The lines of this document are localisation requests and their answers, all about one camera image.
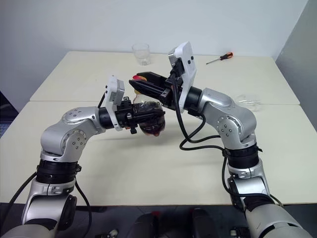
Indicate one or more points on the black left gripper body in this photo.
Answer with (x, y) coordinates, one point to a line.
(126, 114)

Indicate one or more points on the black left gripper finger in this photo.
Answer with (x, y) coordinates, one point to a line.
(148, 116)

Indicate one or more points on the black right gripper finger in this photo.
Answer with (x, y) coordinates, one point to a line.
(154, 77)
(148, 89)

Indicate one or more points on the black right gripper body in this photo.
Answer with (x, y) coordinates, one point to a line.
(171, 95)

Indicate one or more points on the clear bottle with dark liquid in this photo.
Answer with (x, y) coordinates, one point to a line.
(153, 127)

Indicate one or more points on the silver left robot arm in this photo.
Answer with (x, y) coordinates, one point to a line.
(74, 119)

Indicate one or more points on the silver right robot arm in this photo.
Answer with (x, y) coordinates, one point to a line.
(227, 106)

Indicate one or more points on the clear cup sideways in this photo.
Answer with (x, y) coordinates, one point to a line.
(250, 101)

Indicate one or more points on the clear glass tumbler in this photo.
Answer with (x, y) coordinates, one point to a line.
(141, 53)

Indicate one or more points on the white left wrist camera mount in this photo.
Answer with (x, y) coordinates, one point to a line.
(112, 116)

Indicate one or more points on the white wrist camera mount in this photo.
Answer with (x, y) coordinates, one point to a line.
(188, 67)
(112, 116)

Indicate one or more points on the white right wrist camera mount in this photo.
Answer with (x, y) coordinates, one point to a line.
(188, 67)

